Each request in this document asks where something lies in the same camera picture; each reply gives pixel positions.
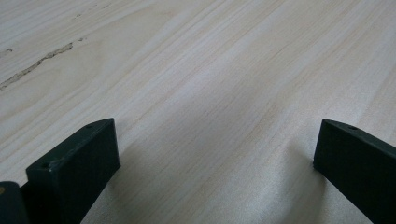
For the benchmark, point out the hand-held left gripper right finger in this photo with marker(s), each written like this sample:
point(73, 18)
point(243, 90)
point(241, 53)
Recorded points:
point(358, 168)

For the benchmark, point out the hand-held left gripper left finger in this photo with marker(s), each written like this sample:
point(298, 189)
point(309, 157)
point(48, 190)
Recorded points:
point(71, 168)

